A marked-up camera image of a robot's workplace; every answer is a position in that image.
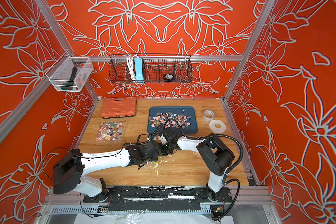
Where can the clear tape roll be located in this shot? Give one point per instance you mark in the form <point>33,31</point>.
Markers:
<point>208,115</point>

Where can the blue plastic tray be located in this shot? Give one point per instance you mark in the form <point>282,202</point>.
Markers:
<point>186,110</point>

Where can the orange tool case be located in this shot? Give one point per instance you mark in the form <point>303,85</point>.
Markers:
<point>119,107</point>

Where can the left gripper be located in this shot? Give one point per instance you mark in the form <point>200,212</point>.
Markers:
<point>156,157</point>

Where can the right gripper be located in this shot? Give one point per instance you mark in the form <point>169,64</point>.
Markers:
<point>164,151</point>

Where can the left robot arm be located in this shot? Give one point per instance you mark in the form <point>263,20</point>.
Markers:
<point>71,172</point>

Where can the clear acrylic box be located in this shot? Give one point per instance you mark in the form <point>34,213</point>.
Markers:
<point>60,71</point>

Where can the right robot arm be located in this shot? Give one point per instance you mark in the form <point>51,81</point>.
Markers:
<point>216,155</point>

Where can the black wire basket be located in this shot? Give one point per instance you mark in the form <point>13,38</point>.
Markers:
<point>155,66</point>

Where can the light blue power bank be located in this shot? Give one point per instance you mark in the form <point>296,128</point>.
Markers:
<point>138,62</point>

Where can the green black screwdriver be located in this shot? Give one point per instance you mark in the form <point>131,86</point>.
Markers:
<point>68,85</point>

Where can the white tape roll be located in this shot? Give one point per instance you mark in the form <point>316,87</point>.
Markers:
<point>217,126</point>

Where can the small black device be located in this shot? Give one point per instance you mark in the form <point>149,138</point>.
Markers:
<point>168,77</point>

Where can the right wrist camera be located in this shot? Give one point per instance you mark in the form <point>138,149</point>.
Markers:
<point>163,139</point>

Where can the poured candy pile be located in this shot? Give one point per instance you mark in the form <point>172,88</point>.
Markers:
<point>169,119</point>

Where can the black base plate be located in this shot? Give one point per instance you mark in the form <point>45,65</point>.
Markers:
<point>200,194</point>

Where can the candy ziploc bag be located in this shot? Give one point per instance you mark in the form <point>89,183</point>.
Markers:
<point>111,131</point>
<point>155,164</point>

